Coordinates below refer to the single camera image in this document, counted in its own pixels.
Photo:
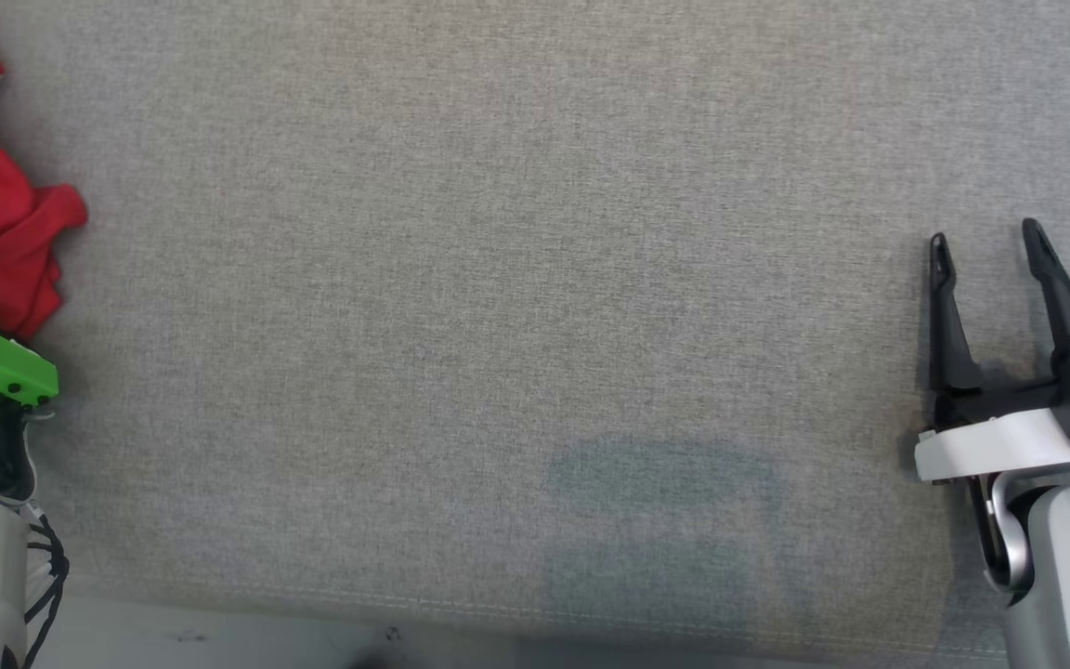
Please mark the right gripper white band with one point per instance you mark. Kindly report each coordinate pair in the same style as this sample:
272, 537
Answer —
990, 446

